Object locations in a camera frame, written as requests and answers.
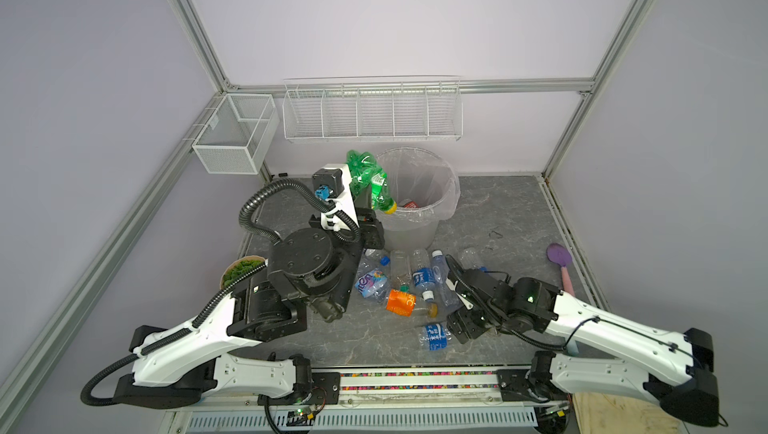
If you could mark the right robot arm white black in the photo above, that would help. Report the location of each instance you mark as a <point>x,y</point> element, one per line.
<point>584,349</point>

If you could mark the teal garden trowel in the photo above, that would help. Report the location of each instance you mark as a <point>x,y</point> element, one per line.
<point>571,348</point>

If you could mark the clear plastic bin liner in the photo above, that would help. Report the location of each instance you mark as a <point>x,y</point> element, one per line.
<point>420,185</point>

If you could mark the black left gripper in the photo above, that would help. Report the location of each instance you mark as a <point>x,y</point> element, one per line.
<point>369,225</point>

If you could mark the green plant in beige pot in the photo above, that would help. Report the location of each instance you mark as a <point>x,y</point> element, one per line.
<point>238,268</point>

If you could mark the crushed green plastic bottle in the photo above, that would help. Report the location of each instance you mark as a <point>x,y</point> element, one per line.
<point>364,164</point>

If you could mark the blue label bottle lying front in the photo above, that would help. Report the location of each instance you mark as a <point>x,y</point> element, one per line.
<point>434,336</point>

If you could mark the black rail with coloured strip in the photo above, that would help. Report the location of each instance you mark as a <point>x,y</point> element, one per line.
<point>433,385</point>

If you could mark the clear bottle red cap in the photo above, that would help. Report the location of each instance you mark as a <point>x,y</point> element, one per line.
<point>409,204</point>

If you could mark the white wire wall shelf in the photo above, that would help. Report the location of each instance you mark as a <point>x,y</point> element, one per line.
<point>383,109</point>

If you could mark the clear bottle colourful label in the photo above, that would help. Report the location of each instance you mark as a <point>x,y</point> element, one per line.
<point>372,280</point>

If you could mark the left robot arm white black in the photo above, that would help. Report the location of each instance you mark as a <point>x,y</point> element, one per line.
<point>312,269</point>

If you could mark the small bottle dark blue cap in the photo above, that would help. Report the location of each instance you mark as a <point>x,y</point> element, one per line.
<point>378,256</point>

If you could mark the orange label bottle yellow cap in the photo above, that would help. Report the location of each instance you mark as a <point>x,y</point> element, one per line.
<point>406,305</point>

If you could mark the aluminium frame enclosure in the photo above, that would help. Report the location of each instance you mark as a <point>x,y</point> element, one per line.
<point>95,94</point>

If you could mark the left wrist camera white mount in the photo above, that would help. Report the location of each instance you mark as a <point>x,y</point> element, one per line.
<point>332,185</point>

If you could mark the grey mesh waste bin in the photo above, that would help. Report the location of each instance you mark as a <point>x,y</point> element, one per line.
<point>414,206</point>

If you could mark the slim clear bottle white cap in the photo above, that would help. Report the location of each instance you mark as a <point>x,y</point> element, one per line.
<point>441,270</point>

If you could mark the clear bottle blue label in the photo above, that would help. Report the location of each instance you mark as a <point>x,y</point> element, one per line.
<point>421,274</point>

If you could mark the white mesh wall basket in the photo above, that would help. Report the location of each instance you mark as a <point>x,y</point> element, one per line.
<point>238,134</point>

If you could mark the blue label bottle lying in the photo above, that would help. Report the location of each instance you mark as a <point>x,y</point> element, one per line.
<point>470,259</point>
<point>434,336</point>

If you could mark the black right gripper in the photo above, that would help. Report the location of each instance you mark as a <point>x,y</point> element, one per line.
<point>468,328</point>

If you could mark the blue label bottle lying right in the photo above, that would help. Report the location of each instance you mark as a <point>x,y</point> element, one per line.
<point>470,259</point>

